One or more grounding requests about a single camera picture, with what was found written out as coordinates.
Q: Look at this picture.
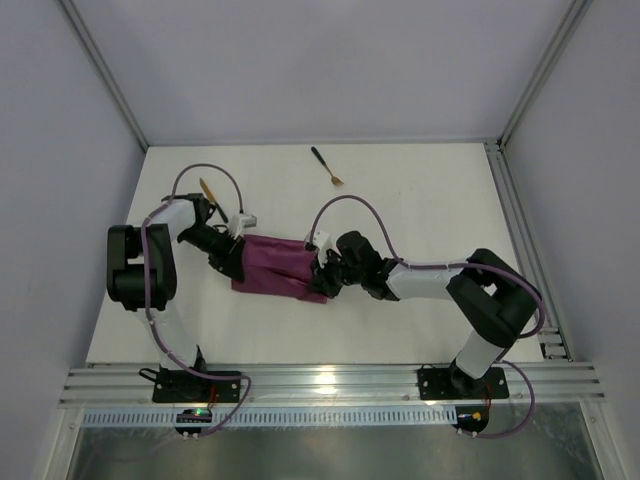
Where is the slotted cable duct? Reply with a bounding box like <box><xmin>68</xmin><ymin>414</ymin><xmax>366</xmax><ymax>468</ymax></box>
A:
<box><xmin>81</xmin><ymin>404</ymin><xmax>456</xmax><ymax>428</ymax></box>

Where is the right side aluminium rail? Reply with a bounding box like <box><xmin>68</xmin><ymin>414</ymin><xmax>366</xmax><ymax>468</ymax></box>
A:
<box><xmin>484</xmin><ymin>139</ymin><xmax>573</xmax><ymax>362</ymax></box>

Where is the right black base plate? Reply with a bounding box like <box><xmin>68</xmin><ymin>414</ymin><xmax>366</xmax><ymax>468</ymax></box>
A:
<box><xmin>416</xmin><ymin>365</ymin><xmax>510</xmax><ymax>400</ymax></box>

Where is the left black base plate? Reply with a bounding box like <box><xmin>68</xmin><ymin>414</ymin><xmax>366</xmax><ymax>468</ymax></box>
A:
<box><xmin>139</xmin><ymin>368</ymin><xmax>241</xmax><ymax>404</ymax></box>

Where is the front aluminium rail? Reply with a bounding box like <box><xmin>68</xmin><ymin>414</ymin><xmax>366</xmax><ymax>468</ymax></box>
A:
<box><xmin>58</xmin><ymin>361</ymin><xmax>606</xmax><ymax>408</ymax></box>

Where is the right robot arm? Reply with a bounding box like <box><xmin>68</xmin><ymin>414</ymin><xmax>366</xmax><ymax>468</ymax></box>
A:
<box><xmin>305</xmin><ymin>231</ymin><xmax>543</xmax><ymax>400</ymax></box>

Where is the purple cloth napkin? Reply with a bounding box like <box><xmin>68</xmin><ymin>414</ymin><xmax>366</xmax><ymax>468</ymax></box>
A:
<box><xmin>231</xmin><ymin>235</ymin><xmax>328</xmax><ymax>304</ymax></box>

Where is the aluminium rail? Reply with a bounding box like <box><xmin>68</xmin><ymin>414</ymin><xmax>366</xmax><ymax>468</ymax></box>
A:
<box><xmin>484</xmin><ymin>139</ymin><xmax>573</xmax><ymax>362</ymax></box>
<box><xmin>58</xmin><ymin>361</ymin><xmax>606</xmax><ymax>408</ymax></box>

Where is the left corner frame post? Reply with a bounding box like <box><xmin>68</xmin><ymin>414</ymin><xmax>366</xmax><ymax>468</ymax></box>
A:
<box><xmin>56</xmin><ymin>0</ymin><xmax>150</xmax><ymax>152</ymax></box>

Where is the gold knife black handle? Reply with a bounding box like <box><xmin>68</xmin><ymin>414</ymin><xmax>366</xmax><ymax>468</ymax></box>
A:
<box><xmin>199</xmin><ymin>178</ymin><xmax>229</xmax><ymax>224</ymax></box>

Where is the black controller board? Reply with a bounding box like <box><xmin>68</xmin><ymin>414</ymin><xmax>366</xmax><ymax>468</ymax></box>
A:
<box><xmin>174</xmin><ymin>408</ymin><xmax>212</xmax><ymax>436</ymax></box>
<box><xmin>453</xmin><ymin>407</ymin><xmax>490</xmax><ymax>437</ymax></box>

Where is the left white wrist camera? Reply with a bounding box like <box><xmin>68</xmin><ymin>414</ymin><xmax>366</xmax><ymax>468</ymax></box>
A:
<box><xmin>228</xmin><ymin>213</ymin><xmax>257</xmax><ymax>238</ymax></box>

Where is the left black controller board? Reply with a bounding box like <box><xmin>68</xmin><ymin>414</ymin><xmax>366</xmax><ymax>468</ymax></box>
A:
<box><xmin>174</xmin><ymin>408</ymin><xmax>212</xmax><ymax>436</ymax></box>

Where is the right black controller board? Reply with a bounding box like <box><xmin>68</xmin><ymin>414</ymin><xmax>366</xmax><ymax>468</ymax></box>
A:
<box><xmin>453</xmin><ymin>407</ymin><xmax>490</xmax><ymax>437</ymax></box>

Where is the corner frame post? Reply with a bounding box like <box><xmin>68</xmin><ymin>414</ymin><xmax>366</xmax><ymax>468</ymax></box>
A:
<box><xmin>497</xmin><ymin>0</ymin><xmax>593</xmax><ymax>148</ymax></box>
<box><xmin>56</xmin><ymin>0</ymin><xmax>150</xmax><ymax>152</ymax></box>

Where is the right corner frame post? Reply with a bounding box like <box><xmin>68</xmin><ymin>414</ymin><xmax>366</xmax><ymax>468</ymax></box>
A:
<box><xmin>497</xmin><ymin>0</ymin><xmax>593</xmax><ymax>148</ymax></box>

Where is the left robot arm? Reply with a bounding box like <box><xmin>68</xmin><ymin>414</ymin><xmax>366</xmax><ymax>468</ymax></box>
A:
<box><xmin>106</xmin><ymin>193</ymin><xmax>245</xmax><ymax>404</ymax></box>

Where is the gold fork black handle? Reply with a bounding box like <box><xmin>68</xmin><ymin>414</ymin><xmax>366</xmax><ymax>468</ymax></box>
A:
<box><xmin>310</xmin><ymin>146</ymin><xmax>344</xmax><ymax>187</ymax></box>

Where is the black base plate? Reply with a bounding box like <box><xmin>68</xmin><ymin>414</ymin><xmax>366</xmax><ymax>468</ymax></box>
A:
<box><xmin>139</xmin><ymin>368</ymin><xmax>241</xmax><ymax>404</ymax></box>
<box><xmin>416</xmin><ymin>365</ymin><xmax>510</xmax><ymax>400</ymax></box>

